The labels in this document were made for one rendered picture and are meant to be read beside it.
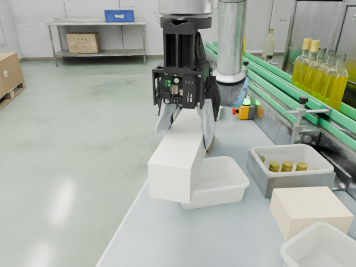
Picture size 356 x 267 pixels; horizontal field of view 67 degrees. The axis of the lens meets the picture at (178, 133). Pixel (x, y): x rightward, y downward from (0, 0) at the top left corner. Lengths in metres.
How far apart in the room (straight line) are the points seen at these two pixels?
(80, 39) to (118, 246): 5.84
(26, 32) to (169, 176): 7.07
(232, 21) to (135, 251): 0.70
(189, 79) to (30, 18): 6.97
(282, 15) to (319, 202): 6.90
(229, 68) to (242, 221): 0.49
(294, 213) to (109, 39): 6.45
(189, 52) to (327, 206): 0.59
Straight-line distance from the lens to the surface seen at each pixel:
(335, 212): 0.82
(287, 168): 0.98
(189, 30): 0.35
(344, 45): 1.35
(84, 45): 6.38
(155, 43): 6.88
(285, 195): 0.82
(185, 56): 0.38
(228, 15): 0.88
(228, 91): 0.98
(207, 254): 0.73
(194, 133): 0.46
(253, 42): 7.37
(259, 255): 0.75
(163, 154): 0.40
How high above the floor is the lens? 1.31
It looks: 27 degrees down
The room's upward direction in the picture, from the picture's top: straight up
